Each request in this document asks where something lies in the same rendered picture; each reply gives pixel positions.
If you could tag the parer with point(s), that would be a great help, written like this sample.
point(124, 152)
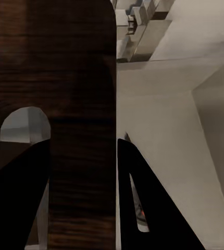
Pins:
point(128, 139)

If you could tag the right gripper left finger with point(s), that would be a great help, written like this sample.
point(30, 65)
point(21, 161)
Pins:
point(22, 184)

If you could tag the drop in sink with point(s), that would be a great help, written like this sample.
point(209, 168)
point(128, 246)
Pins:
point(173, 112)

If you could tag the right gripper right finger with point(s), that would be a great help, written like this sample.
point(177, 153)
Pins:
point(168, 228)

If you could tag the cutting board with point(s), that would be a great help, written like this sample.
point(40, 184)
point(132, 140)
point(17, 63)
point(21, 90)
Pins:
point(60, 56)

